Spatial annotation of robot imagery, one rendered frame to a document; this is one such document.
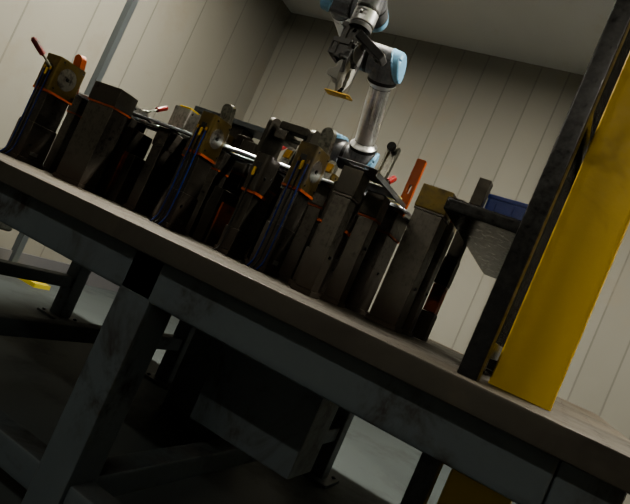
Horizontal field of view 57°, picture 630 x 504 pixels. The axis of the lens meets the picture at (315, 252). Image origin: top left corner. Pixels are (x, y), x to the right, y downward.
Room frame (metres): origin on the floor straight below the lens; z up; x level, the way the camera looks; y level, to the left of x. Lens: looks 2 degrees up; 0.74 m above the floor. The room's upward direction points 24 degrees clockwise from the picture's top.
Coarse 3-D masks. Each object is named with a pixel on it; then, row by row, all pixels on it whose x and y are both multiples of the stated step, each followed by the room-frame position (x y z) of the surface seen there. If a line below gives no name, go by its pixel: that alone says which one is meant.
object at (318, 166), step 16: (304, 144) 1.46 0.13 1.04; (304, 160) 1.45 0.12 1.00; (320, 160) 1.48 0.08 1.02; (288, 176) 1.46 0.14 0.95; (304, 176) 1.45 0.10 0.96; (320, 176) 1.51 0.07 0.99; (288, 192) 1.47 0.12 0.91; (304, 192) 1.47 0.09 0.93; (288, 208) 1.44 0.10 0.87; (304, 208) 1.52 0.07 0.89; (272, 224) 1.46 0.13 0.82; (288, 224) 1.47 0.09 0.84; (272, 240) 1.46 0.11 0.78; (288, 240) 1.50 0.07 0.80; (256, 256) 1.46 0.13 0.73; (272, 256) 1.46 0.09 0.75; (272, 272) 1.48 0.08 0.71
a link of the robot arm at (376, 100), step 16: (384, 48) 2.13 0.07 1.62; (368, 64) 2.14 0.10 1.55; (384, 64) 2.12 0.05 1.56; (400, 64) 2.11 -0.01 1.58; (368, 80) 2.20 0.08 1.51; (384, 80) 2.15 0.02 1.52; (400, 80) 2.18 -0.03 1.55; (368, 96) 2.24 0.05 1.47; (384, 96) 2.21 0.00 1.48; (368, 112) 2.26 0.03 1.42; (368, 128) 2.30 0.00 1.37; (352, 144) 2.36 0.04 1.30; (368, 144) 2.34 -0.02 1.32; (352, 160) 2.38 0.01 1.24; (368, 160) 2.37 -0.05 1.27
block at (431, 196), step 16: (432, 192) 1.40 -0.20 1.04; (448, 192) 1.38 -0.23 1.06; (416, 208) 1.41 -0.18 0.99; (432, 208) 1.39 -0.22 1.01; (416, 224) 1.40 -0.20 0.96; (432, 224) 1.39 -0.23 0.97; (448, 224) 1.44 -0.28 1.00; (416, 240) 1.40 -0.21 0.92; (432, 240) 1.38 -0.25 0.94; (400, 256) 1.40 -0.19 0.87; (416, 256) 1.39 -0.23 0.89; (432, 256) 1.44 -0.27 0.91; (400, 272) 1.40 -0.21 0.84; (416, 272) 1.38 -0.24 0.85; (384, 288) 1.41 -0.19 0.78; (400, 288) 1.39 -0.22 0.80; (416, 288) 1.41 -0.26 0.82; (384, 304) 1.40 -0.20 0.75; (400, 304) 1.38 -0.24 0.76; (384, 320) 1.39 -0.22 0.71; (400, 320) 1.40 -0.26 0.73
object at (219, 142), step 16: (208, 112) 1.63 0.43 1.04; (208, 128) 1.62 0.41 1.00; (224, 128) 1.66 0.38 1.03; (192, 144) 1.63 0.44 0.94; (208, 144) 1.63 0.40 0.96; (192, 160) 1.62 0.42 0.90; (208, 160) 1.66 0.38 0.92; (176, 176) 1.63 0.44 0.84; (192, 176) 1.63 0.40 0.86; (176, 192) 1.63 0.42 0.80; (192, 192) 1.66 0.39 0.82; (160, 208) 1.64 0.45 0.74; (176, 208) 1.62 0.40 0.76; (192, 208) 1.68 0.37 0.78; (160, 224) 1.63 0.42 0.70; (176, 224) 1.65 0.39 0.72
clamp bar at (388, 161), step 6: (390, 144) 1.77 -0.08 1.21; (390, 150) 1.77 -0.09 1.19; (396, 150) 1.79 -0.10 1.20; (384, 156) 1.80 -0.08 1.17; (390, 156) 1.80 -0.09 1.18; (396, 156) 1.79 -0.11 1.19; (384, 162) 1.80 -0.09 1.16; (390, 162) 1.79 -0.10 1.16; (378, 168) 1.79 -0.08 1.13; (384, 168) 1.80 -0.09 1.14; (390, 168) 1.79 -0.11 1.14; (384, 174) 1.78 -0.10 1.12
